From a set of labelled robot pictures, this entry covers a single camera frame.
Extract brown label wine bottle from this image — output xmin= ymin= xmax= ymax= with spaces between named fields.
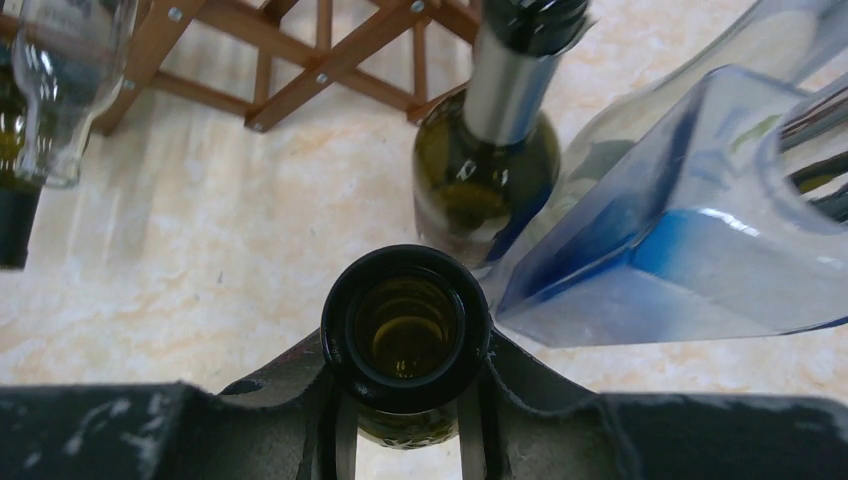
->
xmin=412 ymin=1 xmax=592 ymax=271

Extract blue square glass bottle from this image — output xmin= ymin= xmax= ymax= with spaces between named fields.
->
xmin=494 ymin=67 xmax=847 ymax=347

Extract small clear glass bottle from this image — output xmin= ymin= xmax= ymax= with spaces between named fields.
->
xmin=12 ymin=0 xmax=137 ymax=189

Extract brown wooden wine rack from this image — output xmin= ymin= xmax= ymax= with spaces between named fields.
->
xmin=93 ymin=0 xmax=482 ymax=135

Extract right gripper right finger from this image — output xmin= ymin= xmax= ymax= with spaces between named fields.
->
xmin=487 ymin=333 xmax=847 ymax=479

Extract dark green wine bottle left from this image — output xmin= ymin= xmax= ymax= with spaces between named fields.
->
xmin=1 ymin=37 xmax=41 ymax=271

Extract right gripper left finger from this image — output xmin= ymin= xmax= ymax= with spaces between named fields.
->
xmin=1 ymin=333 xmax=327 ymax=479

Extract white label wine bottle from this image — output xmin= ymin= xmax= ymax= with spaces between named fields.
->
xmin=320 ymin=244 xmax=492 ymax=450

